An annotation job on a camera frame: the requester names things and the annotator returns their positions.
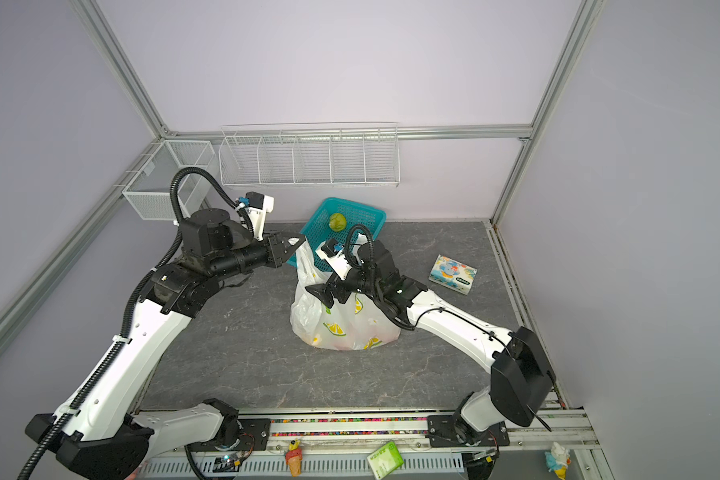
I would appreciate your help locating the white wire shelf rack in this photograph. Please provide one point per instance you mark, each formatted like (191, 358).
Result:
(307, 154)

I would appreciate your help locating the white mesh wall basket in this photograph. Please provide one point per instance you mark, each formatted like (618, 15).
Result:
(148, 190)

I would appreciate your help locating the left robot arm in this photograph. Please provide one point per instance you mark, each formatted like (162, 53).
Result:
(94, 433)

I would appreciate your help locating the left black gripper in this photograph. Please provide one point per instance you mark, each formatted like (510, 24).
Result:
(275, 247)

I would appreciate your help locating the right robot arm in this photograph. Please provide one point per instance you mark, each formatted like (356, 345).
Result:
(521, 375)

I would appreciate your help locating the colourful tissue pack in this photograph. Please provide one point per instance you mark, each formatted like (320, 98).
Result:
(453, 274)

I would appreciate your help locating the teal plastic basket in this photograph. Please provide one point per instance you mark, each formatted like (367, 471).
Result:
(317, 229)

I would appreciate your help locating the green white box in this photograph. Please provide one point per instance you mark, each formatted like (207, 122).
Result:
(385, 460)

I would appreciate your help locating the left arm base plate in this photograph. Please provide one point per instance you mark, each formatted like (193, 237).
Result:
(248, 434)

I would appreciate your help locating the blue toy ice cream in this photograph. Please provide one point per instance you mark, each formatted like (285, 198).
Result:
(557, 460)

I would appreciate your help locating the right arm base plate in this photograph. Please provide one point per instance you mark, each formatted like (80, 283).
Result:
(446, 431)

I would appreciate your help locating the toy ice cream cone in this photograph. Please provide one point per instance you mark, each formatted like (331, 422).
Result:
(293, 458)

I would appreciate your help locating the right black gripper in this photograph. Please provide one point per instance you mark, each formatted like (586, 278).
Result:
(326, 292)

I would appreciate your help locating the white plastic bag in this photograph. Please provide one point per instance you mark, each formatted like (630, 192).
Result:
(356, 324)

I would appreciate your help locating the fake green fruit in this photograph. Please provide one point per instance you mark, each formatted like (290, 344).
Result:
(337, 222)

